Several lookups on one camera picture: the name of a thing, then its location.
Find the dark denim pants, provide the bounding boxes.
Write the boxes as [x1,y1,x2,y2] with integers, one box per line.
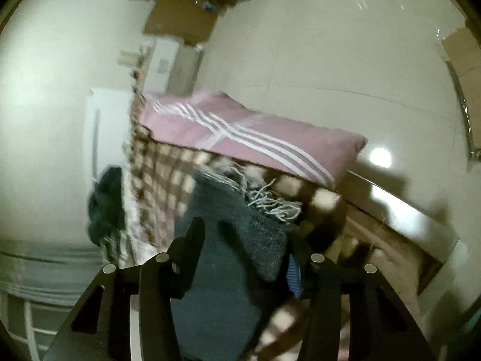
[172,170,293,360]

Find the dark green clothes pile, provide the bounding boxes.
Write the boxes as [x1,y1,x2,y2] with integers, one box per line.
[87,166,125,247]

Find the brown checkered blanket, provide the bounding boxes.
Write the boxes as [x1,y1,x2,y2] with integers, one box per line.
[125,92,346,360]

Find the pink striped pillow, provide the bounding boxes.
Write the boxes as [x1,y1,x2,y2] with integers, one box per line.
[139,91,368,189]

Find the open cardboard box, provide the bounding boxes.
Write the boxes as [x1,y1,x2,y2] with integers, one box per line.
[143,0,218,46]

